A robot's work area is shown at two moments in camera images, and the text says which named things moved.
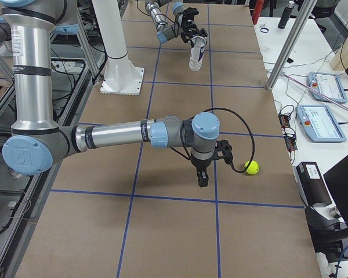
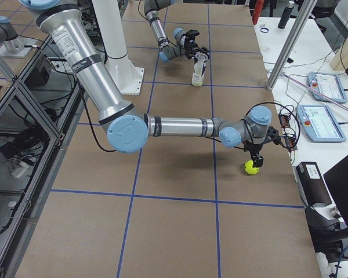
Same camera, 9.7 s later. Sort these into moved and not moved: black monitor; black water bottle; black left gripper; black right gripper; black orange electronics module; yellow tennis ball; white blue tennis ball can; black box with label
Moved: black right gripper; black left gripper; white blue tennis ball can
Not moved: black water bottle; yellow tennis ball; black box with label; black monitor; black orange electronics module
